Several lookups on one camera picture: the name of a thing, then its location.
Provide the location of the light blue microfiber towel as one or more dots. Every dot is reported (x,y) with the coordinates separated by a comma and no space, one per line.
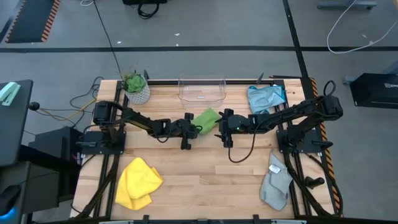
(264,96)

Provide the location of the black low desk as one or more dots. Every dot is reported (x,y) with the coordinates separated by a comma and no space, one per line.
(37,186)

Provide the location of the black clamp lever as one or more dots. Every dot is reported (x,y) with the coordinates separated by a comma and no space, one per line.
(323,144)

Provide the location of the orange black hazard strip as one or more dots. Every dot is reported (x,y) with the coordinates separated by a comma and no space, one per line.
(329,165)

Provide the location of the succulent in white patterned pot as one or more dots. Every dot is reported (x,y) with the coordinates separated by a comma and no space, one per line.
(136,88)

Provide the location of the clear plastic bin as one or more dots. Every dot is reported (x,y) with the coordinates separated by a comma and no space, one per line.
(202,90)

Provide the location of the yellow microfiber towel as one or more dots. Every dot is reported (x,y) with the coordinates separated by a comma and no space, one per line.
(138,183)

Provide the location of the grey waffle microfiber towel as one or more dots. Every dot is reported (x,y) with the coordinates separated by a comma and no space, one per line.
(275,189)

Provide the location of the grey furniture base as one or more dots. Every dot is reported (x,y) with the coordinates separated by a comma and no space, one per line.
(345,3)

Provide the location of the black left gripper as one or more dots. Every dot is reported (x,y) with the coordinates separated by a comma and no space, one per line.
(183,129)

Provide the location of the mint green stapler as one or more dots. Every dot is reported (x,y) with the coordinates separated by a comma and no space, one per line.
(9,93)

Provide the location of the black floor box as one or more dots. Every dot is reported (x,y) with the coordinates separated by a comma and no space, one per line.
(373,91)

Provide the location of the black ball knob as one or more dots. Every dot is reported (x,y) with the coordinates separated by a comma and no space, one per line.
(34,106)

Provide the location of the black orange-edged floor mat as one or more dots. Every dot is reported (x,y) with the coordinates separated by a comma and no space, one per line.
(29,18)

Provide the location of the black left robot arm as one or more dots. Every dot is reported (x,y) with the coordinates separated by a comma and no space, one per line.
(136,118)

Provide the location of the black equipment box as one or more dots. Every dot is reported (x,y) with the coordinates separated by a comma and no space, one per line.
(49,140)

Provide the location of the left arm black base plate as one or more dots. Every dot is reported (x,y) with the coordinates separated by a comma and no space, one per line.
(119,146)

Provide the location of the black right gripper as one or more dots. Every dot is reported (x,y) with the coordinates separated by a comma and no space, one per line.
(233,124)

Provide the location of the black computer mouse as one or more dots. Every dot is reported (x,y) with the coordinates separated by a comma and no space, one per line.
(7,202)

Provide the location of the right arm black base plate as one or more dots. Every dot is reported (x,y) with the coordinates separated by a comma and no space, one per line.
(281,143)

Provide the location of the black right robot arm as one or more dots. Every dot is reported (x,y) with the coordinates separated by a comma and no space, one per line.
(280,116)

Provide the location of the green microfiber towel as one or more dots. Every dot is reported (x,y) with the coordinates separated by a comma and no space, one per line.
(208,119)

